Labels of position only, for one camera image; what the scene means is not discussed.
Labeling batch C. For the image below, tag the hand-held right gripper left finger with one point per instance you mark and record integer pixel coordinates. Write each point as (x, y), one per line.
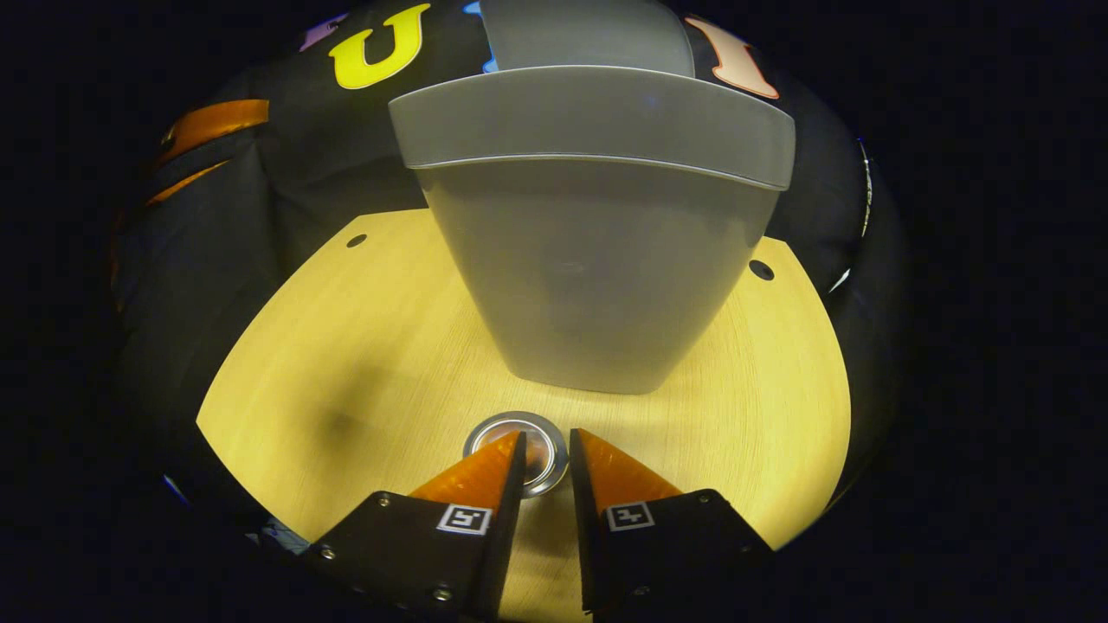
(509, 519)

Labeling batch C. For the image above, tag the white desktop garbage bin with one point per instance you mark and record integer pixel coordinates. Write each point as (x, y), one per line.
(597, 260)

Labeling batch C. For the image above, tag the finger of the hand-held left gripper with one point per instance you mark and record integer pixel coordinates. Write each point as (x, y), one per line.
(186, 183)
(225, 117)

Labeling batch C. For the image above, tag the black backdrop cloth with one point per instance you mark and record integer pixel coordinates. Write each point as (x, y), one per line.
(329, 164)

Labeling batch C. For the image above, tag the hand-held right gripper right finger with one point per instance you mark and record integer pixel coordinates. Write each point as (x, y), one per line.
(584, 536)

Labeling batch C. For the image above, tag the blue pop can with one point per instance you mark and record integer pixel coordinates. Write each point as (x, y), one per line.
(545, 454)

